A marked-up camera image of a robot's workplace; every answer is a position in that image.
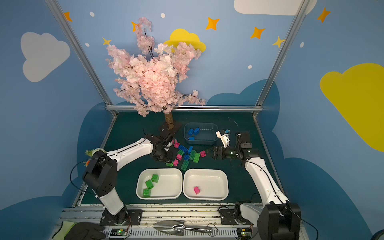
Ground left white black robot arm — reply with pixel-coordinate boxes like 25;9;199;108
83;133;174;225

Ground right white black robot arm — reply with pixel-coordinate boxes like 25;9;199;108
213;130;302;240

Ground long blue lego brick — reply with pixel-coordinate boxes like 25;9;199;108
178;145;188;153

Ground long light green lego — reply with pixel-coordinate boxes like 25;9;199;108
193;153;200;163

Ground dark green lego plate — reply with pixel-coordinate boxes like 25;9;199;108
189;150;196;161

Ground right white tray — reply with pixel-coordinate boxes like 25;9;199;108
183;169;229;201

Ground white tray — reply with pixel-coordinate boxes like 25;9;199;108
136;168;183;200
183;169;229;201

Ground long dark green lego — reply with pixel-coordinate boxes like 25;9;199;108
181;160;190;171

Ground left white tray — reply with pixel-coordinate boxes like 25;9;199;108
136;168;183;200

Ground pink blossom artificial tree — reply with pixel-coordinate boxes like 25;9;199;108
107;17;206;132

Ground potted green plant white pot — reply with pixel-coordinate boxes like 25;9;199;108
83;148;106;167

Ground silver metal trowel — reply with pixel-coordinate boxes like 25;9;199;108
153;220;213;236

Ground black work glove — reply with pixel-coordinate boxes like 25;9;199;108
64;222;107;240

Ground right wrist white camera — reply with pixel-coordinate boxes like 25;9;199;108
216;130;230;148

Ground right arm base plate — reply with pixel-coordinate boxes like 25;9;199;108
218;208;252;226

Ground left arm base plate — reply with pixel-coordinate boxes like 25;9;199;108
100;209;143;226

